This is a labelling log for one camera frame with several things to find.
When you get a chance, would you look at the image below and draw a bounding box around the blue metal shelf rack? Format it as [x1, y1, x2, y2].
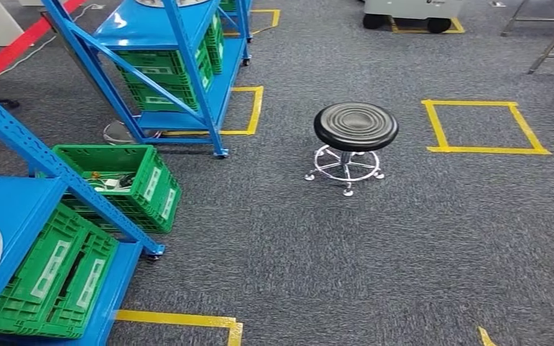
[0, 81, 166, 346]
[40, 0, 254, 159]

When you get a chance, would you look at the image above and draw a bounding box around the yellow floor tape square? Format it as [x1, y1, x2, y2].
[421, 99, 553, 156]
[114, 309, 245, 346]

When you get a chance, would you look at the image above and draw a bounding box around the chrome stool base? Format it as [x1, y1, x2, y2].
[304, 102, 400, 198]

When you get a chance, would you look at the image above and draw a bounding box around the white cable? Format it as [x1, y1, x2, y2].
[0, 4, 97, 83]

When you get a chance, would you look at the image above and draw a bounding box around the white wheeled cart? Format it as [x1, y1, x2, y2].
[361, 0, 465, 35]

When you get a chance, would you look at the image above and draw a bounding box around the chrome stanchion post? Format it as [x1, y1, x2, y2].
[40, 9, 140, 146]

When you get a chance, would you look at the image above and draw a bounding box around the small white part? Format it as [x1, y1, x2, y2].
[92, 177, 121, 192]

